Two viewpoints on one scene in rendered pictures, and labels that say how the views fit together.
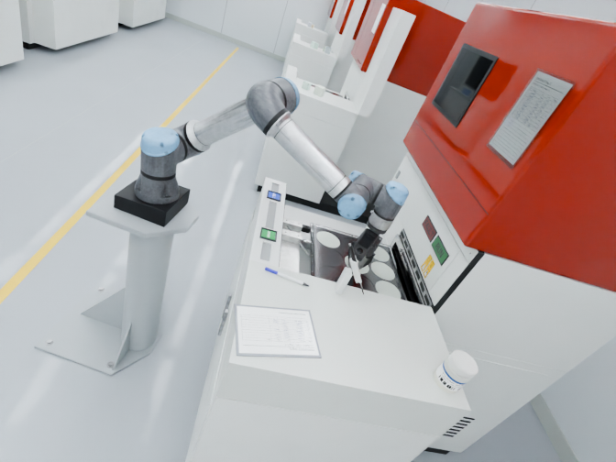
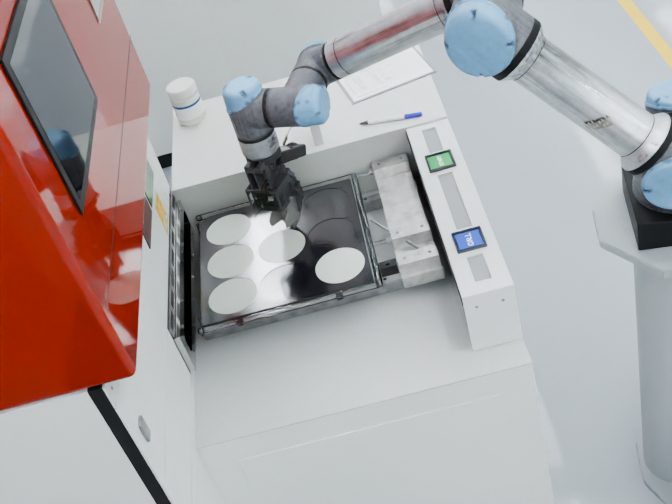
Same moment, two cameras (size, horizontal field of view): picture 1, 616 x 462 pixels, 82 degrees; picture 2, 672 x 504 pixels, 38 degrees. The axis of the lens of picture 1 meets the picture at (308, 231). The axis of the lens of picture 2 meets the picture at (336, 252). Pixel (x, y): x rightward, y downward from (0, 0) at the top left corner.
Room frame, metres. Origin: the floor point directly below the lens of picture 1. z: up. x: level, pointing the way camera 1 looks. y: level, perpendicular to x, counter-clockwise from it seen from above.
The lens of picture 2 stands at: (2.58, 0.37, 2.15)
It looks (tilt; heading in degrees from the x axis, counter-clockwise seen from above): 40 degrees down; 198
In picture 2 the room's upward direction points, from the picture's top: 18 degrees counter-clockwise
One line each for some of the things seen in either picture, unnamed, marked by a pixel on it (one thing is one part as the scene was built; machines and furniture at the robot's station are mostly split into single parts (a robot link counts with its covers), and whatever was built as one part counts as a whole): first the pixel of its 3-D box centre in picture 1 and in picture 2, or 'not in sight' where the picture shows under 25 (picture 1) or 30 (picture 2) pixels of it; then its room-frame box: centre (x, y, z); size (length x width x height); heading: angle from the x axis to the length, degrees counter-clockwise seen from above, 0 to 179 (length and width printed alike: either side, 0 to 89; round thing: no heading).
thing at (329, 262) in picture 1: (357, 264); (281, 248); (1.11, -0.22, 0.90); 0.34 x 0.34 x 0.01; 14
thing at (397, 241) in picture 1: (404, 275); (184, 280); (1.18, -0.42, 0.89); 0.44 x 0.02 x 0.10; 14
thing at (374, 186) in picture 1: (362, 189); (299, 101); (1.06, -0.10, 1.21); 0.11 x 0.11 x 0.08; 82
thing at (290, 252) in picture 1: (288, 255); (406, 221); (1.03, 0.03, 0.87); 0.36 x 0.08 x 0.03; 14
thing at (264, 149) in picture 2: (379, 219); (260, 142); (1.07, -0.20, 1.13); 0.08 x 0.08 x 0.05
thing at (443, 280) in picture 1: (412, 225); (154, 296); (1.35, -0.39, 1.02); 0.81 x 0.03 x 0.40; 14
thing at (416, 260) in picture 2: (291, 225); (418, 259); (1.19, 0.07, 0.89); 0.08 x 0.03 x 0.03; 104
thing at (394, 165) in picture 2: not in sight; (390, 166); (0.87, -0.01, 0.89); 0.08 x 0.03 x 0.03; 104
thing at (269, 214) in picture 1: (266, 229); (459, 225); (1.09, 0.15, 0.89); 0.55 x 0.09 x 0.14; 14
